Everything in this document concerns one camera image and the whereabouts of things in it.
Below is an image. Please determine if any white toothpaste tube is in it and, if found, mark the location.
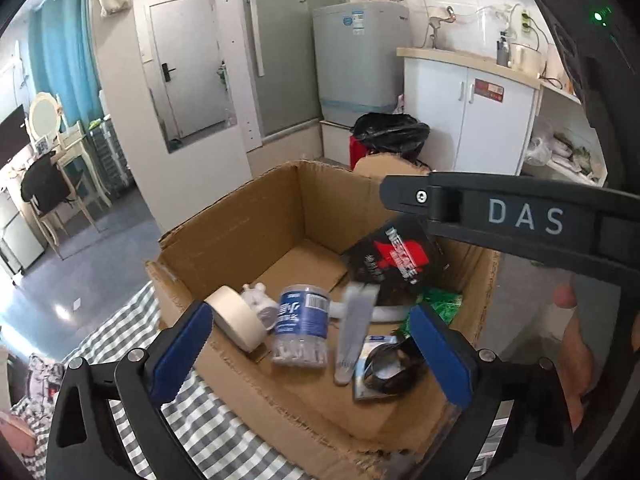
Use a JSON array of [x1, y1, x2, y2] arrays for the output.
[[334, 282, 381, 387]]

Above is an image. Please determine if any black trash bag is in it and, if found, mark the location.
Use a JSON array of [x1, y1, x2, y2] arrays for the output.
[[352, 112, 431, 161]]

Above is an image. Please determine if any brown cardboard box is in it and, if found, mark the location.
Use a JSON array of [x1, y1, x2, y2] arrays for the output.
[[145, 154, 501, 480]]

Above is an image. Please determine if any metal faucet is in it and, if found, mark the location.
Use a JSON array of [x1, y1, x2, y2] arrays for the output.
[[425, 5, 456, 51]]

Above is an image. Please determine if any black jacket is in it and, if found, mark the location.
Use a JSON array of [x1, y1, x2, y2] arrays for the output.
[[20, 154, 68, 213]]

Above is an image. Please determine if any white oval mirror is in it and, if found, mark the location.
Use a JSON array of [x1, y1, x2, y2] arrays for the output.
[[27, 92, 63, 141]]

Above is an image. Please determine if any white kitchen cabinet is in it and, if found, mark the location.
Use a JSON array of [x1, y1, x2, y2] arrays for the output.
[[397, 47, 543, 176]]

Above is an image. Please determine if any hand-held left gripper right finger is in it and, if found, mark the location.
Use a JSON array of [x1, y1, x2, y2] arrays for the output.
[[410, 302, 581, 480]]

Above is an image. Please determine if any small white appliance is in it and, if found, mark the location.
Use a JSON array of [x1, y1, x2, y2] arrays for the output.
[[0, 195, 48, 273]]

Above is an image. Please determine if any frosted glass door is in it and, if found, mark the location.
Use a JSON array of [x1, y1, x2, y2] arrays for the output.
[[239, 0, 321, 141]]

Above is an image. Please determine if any person's right hand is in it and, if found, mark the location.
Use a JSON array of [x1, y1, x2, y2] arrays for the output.
[[554, 284, 601, 431]]

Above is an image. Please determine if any black monitor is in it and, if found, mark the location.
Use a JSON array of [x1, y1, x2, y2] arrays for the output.
[[0, 105, 28, 161]]

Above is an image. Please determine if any dark grey suitcase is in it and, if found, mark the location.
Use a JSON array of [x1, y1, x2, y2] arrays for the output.
[[90, 117, 132, 196]]

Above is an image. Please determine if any black red packet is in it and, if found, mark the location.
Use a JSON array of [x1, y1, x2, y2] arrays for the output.
[[341, 220, 451, 306]]

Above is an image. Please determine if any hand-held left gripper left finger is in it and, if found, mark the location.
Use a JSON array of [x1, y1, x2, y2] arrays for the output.
[[47, 300, 216, 480]]

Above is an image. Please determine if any wall mirror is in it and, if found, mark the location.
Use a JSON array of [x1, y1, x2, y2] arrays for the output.
[[144, 0, 236, 155]]

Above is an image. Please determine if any green snack packet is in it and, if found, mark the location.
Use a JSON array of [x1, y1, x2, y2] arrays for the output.
[[405, 287, 463, 331]]

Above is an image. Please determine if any red bin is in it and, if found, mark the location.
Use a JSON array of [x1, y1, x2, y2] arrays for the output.
[[349, 135, 373, 171]]

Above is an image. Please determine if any white dressing table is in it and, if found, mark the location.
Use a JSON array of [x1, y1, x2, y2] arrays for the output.
[[50, 120, 113, 211]]

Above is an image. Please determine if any white animal figurine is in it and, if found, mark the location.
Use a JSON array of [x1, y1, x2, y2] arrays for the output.
[[241, 283, 281, 333]]

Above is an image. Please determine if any wooden chair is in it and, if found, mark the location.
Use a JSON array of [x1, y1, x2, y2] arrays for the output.
[[20, 152, 98, 246]]

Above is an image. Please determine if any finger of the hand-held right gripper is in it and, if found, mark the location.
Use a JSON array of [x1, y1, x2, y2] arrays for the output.
[[379, 172, 463, 222]]

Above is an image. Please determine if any clear plastic container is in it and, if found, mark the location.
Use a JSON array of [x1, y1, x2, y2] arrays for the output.
[[475, 5, 521, 56]]

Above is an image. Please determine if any white paper roll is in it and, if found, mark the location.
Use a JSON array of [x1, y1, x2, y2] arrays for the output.
[[327, 300, 408, 323]]

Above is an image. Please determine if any clear jar with blue label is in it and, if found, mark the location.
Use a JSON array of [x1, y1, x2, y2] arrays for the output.
[[270, 285, 332, 368]]

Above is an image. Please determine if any grey white checked tablecloth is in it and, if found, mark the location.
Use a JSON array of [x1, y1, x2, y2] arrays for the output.
[[10, 280, 311, 480]]

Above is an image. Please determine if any beige masking tape roll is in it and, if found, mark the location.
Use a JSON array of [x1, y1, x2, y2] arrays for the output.
[[202, 286, 268, 352]]

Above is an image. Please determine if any blue curtain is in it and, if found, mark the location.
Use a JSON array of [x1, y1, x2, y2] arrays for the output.
[[27, 0, 103, 126]]

